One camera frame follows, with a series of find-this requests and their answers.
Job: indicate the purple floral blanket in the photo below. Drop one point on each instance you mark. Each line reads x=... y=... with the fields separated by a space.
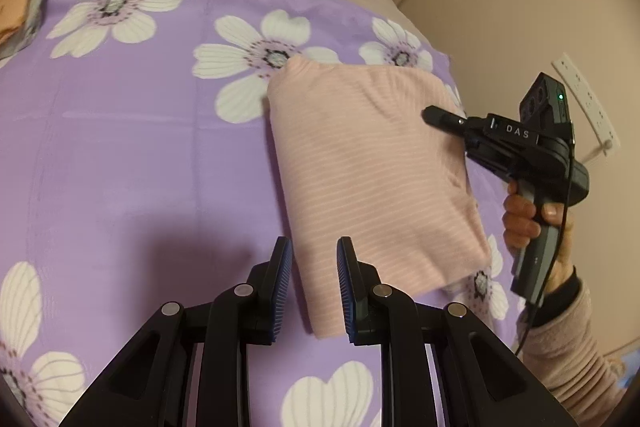
x=125 y=157

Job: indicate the person's right forearm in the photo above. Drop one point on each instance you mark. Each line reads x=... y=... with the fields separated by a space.
x=565 y=357

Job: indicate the person's right hand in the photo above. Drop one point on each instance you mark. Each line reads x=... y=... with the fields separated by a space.
x=517 y=219

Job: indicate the pink striped shirt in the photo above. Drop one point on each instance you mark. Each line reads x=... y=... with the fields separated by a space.
x=370 y=187

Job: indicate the white power strip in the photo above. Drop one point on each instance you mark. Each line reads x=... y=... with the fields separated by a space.
x=582 y=93

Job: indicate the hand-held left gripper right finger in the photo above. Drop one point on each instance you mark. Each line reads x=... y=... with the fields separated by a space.
x=347 y=287

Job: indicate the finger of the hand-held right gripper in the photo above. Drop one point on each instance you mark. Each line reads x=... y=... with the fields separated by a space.
x=442 y=118

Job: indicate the grey garment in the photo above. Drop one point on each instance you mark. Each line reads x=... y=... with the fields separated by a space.
x=38 y=19

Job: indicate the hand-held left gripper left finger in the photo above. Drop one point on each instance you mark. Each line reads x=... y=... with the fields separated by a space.
x=282 y=287

